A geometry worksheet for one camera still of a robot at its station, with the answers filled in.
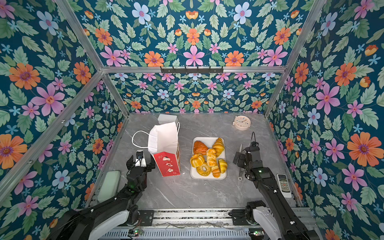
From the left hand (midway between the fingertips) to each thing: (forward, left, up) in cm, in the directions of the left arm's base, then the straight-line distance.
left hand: (142, 152), depth 82 cm
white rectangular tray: (+13, -39, -13) cm, 43 cm away
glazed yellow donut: (-9, -32, -11) cm, 35 cm away
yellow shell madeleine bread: (-4, -30, -7) cm, 31 cm away
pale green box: (-14, +18, -10) cm, 26 cm away
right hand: (-5, -56, -3) cm, 57 cm away
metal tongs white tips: (-9, -57, -13) cm, 59 cm away
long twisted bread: (-4, -39, -7) cm, 40 cm away
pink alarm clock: (+27, -65, -12) cm, 72 cm away
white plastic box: (+33, -6, -9) cm, 34 cm away
